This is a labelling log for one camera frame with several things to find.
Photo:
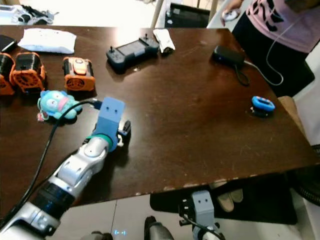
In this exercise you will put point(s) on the small white round object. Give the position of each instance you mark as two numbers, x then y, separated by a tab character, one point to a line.
230	16

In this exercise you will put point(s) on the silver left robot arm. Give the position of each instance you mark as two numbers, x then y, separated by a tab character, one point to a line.
80	167

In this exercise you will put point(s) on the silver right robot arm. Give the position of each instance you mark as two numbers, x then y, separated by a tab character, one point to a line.
207	235

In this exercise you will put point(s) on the person's hand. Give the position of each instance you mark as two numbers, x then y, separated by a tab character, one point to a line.
233	5

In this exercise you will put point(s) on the beige slippers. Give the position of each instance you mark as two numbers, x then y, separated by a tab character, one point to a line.
227	196

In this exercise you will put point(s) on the orange black battery pack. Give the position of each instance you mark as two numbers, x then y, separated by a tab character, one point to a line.
78	75
5	75
28	72

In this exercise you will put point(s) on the black floor mat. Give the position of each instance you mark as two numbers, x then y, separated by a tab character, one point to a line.
260	205

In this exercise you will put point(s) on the black handheld remote controller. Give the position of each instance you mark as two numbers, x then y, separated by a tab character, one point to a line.
132	51

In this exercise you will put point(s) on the robot left leg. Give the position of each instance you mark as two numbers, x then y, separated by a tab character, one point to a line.
100	236

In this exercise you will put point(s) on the white wet wipes packet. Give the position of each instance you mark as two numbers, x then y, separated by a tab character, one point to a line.
47	41

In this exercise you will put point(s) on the wooden furniture leg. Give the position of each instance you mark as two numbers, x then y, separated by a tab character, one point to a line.
157	14

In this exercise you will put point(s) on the black power adapter box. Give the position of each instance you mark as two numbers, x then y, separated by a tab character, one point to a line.
227	55

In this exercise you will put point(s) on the black case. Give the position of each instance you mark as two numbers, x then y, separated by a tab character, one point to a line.
187	16

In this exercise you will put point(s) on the black smartphone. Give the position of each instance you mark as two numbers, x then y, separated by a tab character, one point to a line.
6	43

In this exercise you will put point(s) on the person in pink shirt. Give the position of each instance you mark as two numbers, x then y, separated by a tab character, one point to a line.
280	30

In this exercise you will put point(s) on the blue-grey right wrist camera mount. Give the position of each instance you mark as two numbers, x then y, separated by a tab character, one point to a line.
203	207

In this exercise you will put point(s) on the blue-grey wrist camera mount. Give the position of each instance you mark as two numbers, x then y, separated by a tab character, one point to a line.
203	207
110	117

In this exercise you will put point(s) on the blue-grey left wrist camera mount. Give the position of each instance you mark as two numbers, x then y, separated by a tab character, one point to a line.
110	117

